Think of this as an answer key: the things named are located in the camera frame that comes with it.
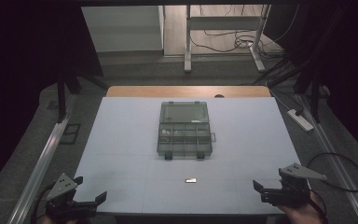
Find white power strip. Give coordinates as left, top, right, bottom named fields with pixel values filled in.
left=286, top=108, right=315, bottom=133

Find clear grey plastic organizer box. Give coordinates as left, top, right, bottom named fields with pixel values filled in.
left=156, top=100, right=217, bottom=161

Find black floor cables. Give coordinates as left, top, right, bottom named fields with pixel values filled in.
left=188, top=4, right=301, bottom=61

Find wooden table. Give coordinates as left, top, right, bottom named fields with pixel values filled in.
left=105, top=85, right=272, bottom=99

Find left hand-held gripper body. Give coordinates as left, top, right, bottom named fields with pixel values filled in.
left=45, top=173, right=99, bottom=221

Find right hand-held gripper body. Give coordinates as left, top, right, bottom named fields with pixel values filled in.
left=260, top=162, right=328, bottom=209

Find aluminium rail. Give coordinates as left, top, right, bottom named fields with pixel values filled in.
left=296, top=92, right=358, bottom=224
left=7, top=92, right=79, bottom=224

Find white table mat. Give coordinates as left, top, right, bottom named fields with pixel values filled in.
left=73, top=96, right=302, bottom=216

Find black power plug with cable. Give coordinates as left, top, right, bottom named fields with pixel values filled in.
left=269, top=87, right=306, bottom=118

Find white metal desk frame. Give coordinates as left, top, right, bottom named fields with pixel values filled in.
left=183, top=4, right=272, bottom=75

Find person's right hand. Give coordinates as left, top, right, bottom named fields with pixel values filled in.
left=277, top=193, right=324, bottom=224

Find dark curtain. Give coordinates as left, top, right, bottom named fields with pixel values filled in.
left=262, top=3, right=358, bottom=157
left=0, top=0, right=104, bottom=200

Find black metal stand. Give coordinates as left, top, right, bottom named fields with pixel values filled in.
left=253, top=55, right=332, bottom=124
left=56, top=66, right=110, bottom=123

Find person's left hand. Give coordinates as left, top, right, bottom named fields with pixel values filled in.
left=41, top=215, right=91, bottom=224

